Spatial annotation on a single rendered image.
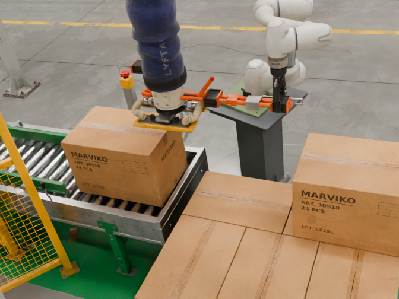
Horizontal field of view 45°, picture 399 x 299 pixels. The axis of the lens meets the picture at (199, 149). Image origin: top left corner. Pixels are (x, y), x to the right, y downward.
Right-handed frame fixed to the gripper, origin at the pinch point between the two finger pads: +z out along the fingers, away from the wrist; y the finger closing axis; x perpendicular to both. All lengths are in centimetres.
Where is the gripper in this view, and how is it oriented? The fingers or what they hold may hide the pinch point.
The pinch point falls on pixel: (279, 102)
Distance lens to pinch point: 237.4
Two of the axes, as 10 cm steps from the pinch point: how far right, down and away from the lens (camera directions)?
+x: 9.2, 1.2, -3.7
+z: 1.4, 7.9, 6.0
